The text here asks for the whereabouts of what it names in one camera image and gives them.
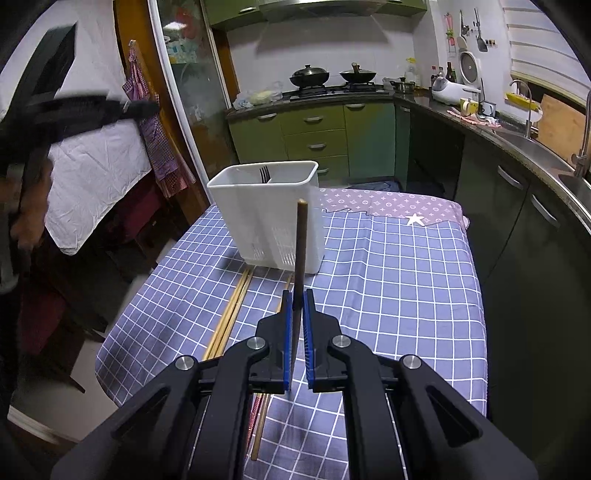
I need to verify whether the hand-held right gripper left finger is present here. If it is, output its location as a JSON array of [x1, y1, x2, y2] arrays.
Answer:
[[51, 290, 294, 480]]

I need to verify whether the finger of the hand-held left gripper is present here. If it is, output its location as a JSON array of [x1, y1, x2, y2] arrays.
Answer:
[[0, 23, 78, 121], [25, 95, 160, 141]]

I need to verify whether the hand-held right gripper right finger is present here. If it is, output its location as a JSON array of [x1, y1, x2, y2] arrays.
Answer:
[[302, 290, 539, 480]]

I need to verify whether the white plastic utensil holder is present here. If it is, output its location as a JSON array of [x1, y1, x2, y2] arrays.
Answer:
[[206, 160, 326, 274]]

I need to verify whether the person's left hand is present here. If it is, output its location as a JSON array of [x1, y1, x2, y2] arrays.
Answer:
[[0, 157, 55, 252]]

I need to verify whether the white hanging sheet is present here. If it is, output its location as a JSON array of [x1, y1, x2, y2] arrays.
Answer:
[[0, 0, 156, 257]]

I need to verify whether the purple checked apron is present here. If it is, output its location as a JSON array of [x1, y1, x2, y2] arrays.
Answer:
[[122, 41, 197, 198]]

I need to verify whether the blue checked tablecloth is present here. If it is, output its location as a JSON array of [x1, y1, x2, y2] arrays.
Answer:
[[95, 187, 489, 480]]

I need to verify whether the dark wooden chair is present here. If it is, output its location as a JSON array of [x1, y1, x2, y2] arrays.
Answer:
[[18, 175, 163, 394]]

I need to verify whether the glass sliding door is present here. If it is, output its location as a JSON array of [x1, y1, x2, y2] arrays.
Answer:
[[148, 0, 241, 208]]

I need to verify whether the purple patterned cloth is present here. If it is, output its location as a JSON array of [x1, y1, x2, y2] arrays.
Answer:
[[318, 187, 470, 228]]

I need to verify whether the plastic bag with food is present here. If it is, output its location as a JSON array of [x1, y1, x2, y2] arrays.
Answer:
[[232, 82, 284, 110]]

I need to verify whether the blue floor mat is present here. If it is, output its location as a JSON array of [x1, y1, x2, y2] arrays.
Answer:
[[355, 180, 403, 193]]

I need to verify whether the green cabinet drawer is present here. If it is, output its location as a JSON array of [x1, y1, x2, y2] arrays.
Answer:
[[280, 105, 346, 136], [283, 130, 348, 160], [316, 155, 351, 184]]

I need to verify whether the green base cabinet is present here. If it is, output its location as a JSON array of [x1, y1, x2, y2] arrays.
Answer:
[[226, 99, 398, 186]]

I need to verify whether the black wok with lid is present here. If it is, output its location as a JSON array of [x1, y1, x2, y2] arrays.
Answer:
[[289, 65, 331, 89]]

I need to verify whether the dark green counter cabinet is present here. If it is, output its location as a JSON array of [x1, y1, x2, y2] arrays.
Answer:
[[394, 99, 591, 480]]

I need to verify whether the black gas stove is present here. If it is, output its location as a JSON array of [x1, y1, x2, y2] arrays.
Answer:
[[288, 82, 391, 97]]

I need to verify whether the steel range hood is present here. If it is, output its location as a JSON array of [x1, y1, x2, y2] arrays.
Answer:
[[256, 0, 387, 22]]

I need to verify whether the pink dish cloth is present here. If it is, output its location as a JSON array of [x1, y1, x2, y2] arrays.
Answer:
[[446, 110, 502, 129]]

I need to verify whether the white rice cooker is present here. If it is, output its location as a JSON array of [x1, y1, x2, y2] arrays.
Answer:
[[430, 76, 484, 106]]

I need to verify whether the clear jug with yellow cap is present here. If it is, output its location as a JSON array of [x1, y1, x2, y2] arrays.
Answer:
[[403, 57, 422, 88]]

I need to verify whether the steel kitchen sink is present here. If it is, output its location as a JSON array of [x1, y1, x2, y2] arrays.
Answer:
[[496, 127, 591, 217]]

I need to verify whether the slim steel faucet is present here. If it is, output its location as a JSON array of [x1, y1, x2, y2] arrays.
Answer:
[[510, 79, 534, 139]]

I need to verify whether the white round appliance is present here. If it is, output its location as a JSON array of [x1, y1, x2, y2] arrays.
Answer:
[[458, 51, 484, 86]]

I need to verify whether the yellow sink rack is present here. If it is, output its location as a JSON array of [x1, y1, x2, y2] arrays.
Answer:
[[505, 92, 542, 112]]

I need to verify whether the wooden cutting board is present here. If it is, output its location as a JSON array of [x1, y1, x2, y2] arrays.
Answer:
[[537, 94, 590, 156]]

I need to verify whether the large steel faucet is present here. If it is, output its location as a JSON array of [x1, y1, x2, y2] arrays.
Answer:
[[572, 90, 591, 179]]

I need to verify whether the black hanging spatula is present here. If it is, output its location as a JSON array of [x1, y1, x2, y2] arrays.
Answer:
[[474, 8, 489, 53]]

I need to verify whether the white window blind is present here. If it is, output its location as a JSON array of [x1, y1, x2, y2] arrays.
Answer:
[[501, 0, 591, 91]]

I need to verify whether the wooden door frame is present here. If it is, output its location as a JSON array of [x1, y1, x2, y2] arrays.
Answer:
[[113, 0, 209, 213]]

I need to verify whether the green wall cabinet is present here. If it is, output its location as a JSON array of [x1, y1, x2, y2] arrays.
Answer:
[[383, 0, 428, 17], [203, 0, 262, 31]]

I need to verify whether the black wok with handle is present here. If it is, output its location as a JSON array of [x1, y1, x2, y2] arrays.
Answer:
[[339, 62, 378, 85]]

